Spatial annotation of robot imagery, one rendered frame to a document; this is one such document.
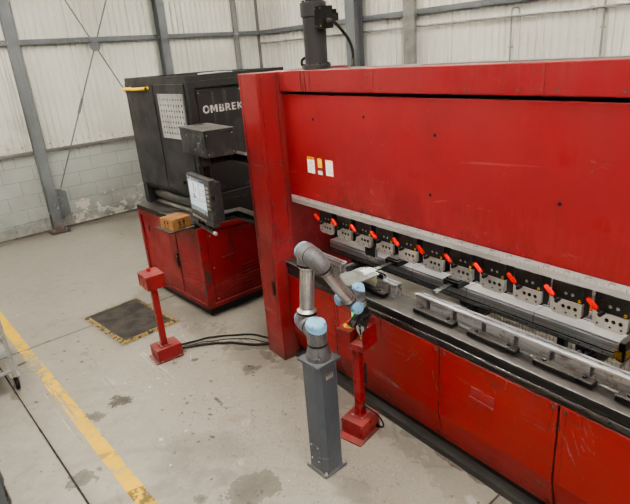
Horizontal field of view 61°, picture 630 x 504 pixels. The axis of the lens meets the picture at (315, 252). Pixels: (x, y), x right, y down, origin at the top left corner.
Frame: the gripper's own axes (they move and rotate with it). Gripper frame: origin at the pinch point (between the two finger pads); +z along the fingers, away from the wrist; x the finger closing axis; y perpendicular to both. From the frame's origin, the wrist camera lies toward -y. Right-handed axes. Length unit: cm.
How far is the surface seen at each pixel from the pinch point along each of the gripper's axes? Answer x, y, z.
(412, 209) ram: -21, 33, -74
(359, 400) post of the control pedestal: 3.4, -4.7, 48.8
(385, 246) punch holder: 1, 36, -45
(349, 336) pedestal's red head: 4.8, -5.7, -1.4
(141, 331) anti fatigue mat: 259, -6, 73
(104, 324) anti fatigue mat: 305, -17, 72
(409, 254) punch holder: -18, 32, -45
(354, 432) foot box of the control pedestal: 3, -14, 69
